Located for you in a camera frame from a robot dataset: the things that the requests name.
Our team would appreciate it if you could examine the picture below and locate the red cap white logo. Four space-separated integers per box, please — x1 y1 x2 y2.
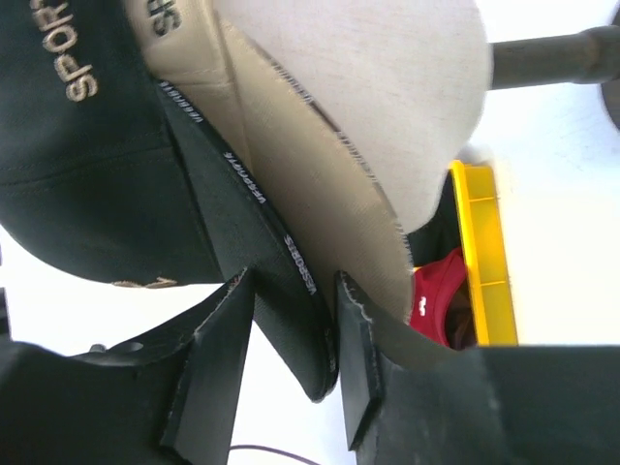
410 247 467 347

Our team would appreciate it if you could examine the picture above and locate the beige cap black R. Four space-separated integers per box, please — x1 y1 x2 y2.
125 1 414 322

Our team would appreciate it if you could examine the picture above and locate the black cap white NY logo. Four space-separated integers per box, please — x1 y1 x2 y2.
407 173 461 266

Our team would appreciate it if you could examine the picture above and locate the yellow plastic tray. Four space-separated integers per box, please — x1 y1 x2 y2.
449 160 518 346

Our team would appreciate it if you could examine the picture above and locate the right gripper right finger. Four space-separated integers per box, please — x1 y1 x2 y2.
335 273 619 464

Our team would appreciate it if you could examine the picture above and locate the cream mannequin head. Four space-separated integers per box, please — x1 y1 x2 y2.
216 1 492 232

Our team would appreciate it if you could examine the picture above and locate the black cap gold R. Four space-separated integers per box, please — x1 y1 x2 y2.
1 1 337 401

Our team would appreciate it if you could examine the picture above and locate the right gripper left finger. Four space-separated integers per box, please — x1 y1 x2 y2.
1 270 255 465

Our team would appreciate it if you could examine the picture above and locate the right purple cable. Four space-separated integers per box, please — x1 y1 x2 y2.
228 444 316 465

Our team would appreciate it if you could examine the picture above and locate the dark wooden stand base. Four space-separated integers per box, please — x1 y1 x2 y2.
480 1 619 140

